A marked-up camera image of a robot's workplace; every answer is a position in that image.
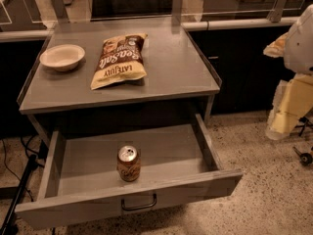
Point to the black drawer handle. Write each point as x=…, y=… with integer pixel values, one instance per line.
x=139, y=203

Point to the orange soda can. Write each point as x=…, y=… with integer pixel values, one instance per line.
x=128, y=163

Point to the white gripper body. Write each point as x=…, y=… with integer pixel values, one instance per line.
x=300, y=48

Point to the grey open drawer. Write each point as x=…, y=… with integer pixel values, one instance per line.
x=96, y=177

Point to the clear acrylic barrier panel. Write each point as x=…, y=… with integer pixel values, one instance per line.
x=26, y=14

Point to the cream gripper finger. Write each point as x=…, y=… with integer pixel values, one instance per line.
x=276, y=48
x=292, y=101

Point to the sea salt chip bag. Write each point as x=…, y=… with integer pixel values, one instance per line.
x=121, y=60

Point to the grey counter cabinet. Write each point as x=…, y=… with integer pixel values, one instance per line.
x=174, y=70

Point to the black stand pole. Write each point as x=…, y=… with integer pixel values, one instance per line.
x=8, y=227

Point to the white bowl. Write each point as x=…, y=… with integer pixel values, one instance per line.
x=62, y=57

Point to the white horizontal rail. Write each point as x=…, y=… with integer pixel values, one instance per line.
x=148, y=25

